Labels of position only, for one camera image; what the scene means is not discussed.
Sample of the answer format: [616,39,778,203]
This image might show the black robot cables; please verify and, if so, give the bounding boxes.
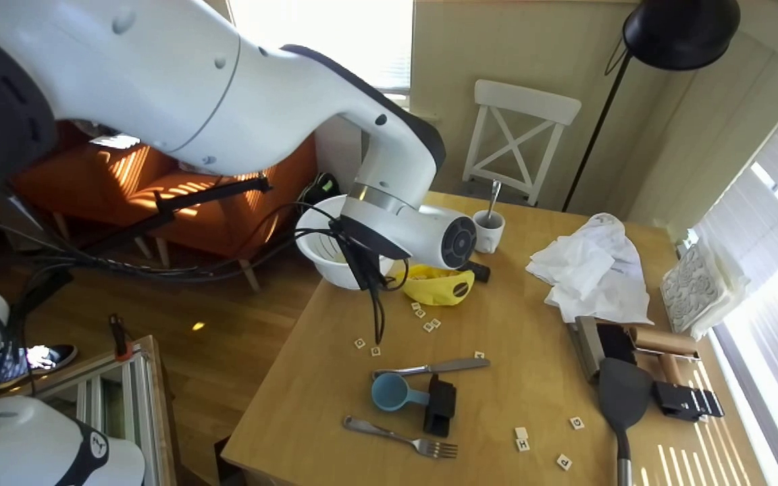
[0,199,412,349]

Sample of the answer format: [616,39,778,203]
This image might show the white ceramic mug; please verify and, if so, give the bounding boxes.
[474,210,505,255]

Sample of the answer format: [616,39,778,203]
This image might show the white wooden chair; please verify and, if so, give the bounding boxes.
[463,79,582,206]

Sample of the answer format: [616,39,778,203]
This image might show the black floor lamp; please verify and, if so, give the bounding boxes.
[563,0,741,207]

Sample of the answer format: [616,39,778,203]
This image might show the brown wooden block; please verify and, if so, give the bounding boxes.
[577,315,708,390]

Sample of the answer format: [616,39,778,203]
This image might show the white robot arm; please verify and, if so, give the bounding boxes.
[0,0,477,279]

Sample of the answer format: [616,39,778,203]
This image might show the black spatula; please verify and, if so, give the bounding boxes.
[597,360,651,486]

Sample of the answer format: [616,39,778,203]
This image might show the silver fork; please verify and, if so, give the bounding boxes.
[342,417,460,458]

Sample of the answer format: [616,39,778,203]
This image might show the metal spoon in mug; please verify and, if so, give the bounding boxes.
[488,182,504,221]

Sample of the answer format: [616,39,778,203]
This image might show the orange chair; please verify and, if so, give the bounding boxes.
[12,136,316,290]

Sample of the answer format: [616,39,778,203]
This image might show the crumpled white cloth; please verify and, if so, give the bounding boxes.
[527,214,648,323]

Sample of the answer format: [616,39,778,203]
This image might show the silver table knife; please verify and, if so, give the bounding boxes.
[373,356,492,376]

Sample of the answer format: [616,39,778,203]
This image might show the blue measuring cup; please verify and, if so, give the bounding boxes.
[370,372,429,412]

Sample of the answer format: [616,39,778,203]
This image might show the white textured box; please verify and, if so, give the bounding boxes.
[659,241,748,341]

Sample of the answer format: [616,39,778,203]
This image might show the small black block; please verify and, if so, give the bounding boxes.
[424,376,456,438]

